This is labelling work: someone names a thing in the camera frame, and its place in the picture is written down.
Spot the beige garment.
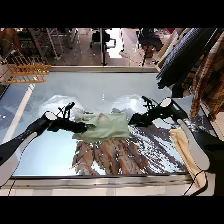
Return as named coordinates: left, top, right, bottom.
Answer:
left=168, top=127, right=208, bottom=188

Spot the yellow wooden rack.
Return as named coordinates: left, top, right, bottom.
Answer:
left=3, top=62, right=52, bottom=85

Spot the brown checked shirt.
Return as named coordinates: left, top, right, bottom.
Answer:
left=189, top=31, right=224, bottom=123

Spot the black cable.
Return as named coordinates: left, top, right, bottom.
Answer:
left=182, top=169, right=209, bottom=197

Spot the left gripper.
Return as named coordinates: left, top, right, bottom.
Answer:
left=49, top=118, right=89, bottom=135

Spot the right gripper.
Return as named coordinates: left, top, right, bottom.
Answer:
left=128, top=110, right=158, bottom=128

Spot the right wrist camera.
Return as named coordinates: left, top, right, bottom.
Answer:
left=141, top=95, right=159, bottom=112

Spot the blue checked shirt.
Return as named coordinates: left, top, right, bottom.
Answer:
left=155, top=27, right=218, bottom=90

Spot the mint green T-shirt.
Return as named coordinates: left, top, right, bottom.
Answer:
left=71, top=111, right=132, bottom=143

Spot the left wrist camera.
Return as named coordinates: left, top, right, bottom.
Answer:
left=57, top=101, right=76, bottom=120

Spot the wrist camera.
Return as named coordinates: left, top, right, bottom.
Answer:
left=57, top=101, right=76, bottom=120
left=141, top=95, right=159, bottom=112

